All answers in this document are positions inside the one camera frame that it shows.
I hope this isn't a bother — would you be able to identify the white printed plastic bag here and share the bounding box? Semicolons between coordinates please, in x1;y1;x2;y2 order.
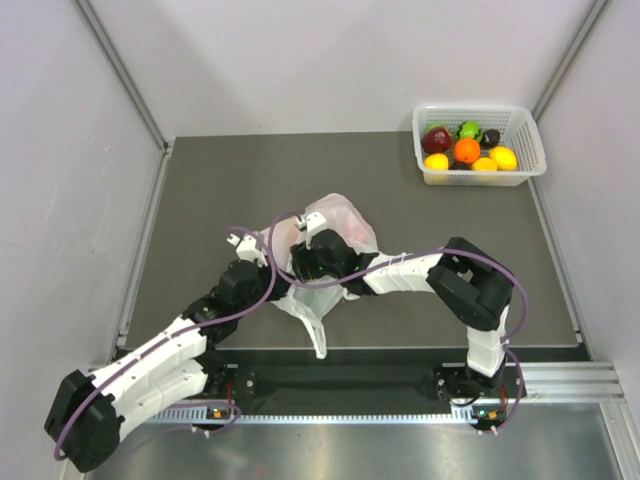
271;193;378;359

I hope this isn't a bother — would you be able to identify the orange fruit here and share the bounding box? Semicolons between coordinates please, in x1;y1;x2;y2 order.
453;137;481;164

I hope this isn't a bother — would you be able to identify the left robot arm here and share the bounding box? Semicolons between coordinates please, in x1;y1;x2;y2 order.
44;260;290;473

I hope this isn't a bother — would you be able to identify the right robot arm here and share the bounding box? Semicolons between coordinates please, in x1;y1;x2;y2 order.
290;229;515;396

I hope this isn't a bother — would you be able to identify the dark purple fruit front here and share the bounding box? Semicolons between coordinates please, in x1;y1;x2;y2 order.
449;161;472;171

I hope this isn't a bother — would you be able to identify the dark purple fruit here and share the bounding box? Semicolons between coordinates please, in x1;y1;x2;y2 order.
449;161;472;171
480;129;501;149

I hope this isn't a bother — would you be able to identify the green striped fruit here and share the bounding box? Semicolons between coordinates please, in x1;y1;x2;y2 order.
455;121;484;143

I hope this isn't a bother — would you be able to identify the dark purple fruit back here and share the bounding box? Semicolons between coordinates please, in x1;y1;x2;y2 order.
480;129;501;149

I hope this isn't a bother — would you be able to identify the yellow lemon left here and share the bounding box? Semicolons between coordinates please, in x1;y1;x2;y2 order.
424;153;450;171

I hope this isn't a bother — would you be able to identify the yellow lemon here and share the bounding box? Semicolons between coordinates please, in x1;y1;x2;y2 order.
489;146;518;171
471;157;498;172
424;153;450;171

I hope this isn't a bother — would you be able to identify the red apple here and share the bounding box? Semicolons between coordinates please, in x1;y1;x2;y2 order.
421;127;453;154

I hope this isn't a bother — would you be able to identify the yellow lemon middle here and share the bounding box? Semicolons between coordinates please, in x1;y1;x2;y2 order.
471;157;498;172

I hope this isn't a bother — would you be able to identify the yellow lemon right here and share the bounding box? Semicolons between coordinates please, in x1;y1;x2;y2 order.
489;146;518;171

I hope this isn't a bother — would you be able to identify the white perforated plastic basket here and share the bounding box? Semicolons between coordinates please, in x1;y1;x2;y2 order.
412;105;547;187

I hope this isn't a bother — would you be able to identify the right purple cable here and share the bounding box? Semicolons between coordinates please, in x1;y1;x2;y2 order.
267;209;531;435

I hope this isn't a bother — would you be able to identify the purple cable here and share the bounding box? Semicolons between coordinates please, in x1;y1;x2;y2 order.
267;209;531;435
52;226;279;461

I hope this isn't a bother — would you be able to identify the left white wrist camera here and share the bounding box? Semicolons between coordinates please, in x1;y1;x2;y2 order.
227;233;268;267

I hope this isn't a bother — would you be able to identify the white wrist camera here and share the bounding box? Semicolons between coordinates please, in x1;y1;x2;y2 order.
296;211;328;249
227;233;268;267

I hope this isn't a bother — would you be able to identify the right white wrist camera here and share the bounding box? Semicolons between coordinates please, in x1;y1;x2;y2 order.
296;211;328;249

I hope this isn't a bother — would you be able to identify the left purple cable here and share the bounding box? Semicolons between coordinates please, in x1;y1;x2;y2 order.
52;226;279;461

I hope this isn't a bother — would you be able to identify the slotted cable duct rail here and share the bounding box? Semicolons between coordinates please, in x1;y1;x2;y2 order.
144;399;506;426

